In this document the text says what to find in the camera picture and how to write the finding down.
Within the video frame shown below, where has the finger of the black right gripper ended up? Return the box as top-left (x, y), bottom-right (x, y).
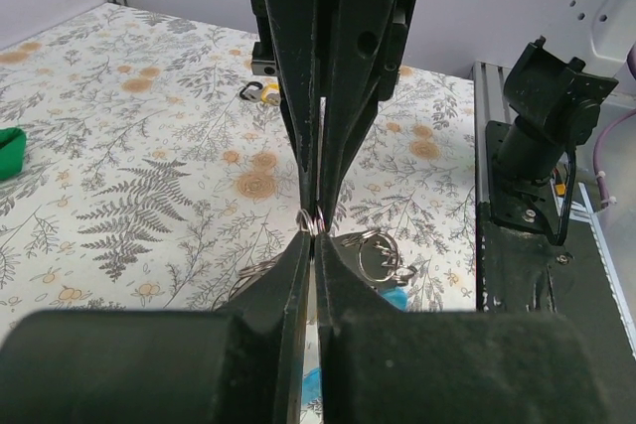
top-left (318, 0), bottom-right (415, 218)
top-left (250, 0), bottom-right (320, 213)

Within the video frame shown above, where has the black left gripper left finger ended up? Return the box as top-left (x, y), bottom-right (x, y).
top-left (1, 232), bottom-right (312, 423)

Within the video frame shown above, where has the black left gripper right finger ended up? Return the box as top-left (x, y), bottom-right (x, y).
top-left (315, 234), bottom-right (610, 423)

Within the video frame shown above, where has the metal key organizer blue handle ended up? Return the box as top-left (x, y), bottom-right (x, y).
top-left (225, 228), bottom-right (416, 406)

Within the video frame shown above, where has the key with black tag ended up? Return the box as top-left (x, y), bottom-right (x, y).
top-left (238, 81), bottom-right (263, 102)

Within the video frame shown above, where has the green crumpled cloth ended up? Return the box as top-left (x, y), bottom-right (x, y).
top-left (0, 127), bottom-right (27, 181)

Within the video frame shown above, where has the key with yellow ring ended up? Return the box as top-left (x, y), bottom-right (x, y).
top-left (260, 84), bottom-right (281, 106)

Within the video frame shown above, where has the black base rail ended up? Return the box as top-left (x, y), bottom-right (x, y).
top-left (474, 61), bottom-right (636, 360)

